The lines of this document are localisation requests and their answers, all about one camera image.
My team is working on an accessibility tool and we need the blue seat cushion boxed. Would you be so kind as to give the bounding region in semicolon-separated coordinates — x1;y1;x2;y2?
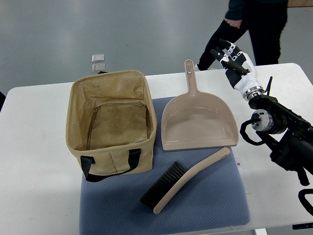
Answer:
79;96;251;233

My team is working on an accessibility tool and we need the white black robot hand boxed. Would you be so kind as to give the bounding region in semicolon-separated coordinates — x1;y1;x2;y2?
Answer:
210;39;265;101

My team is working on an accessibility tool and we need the upper metal floor plate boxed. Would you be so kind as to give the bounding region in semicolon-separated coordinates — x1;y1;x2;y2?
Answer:
91;53;105;63

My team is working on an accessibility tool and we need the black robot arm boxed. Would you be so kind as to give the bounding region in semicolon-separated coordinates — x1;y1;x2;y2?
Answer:
240;84;313;187

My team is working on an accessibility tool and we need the pink dustpan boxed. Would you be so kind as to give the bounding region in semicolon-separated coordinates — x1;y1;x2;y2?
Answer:
161;59;239;151

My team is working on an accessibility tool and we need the pink hand broom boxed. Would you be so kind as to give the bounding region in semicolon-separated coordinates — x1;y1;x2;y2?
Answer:
140;147;230;214

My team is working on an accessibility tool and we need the black table control panel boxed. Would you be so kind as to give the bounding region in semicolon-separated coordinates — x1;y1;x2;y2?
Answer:
292;222;313;230

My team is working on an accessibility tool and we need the yellow fabric bag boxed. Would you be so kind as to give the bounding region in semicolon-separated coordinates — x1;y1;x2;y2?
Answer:
66;70;157;182

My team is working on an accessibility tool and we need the person in dark clothes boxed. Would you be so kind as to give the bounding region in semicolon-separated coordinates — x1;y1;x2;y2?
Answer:
195;0;289;71

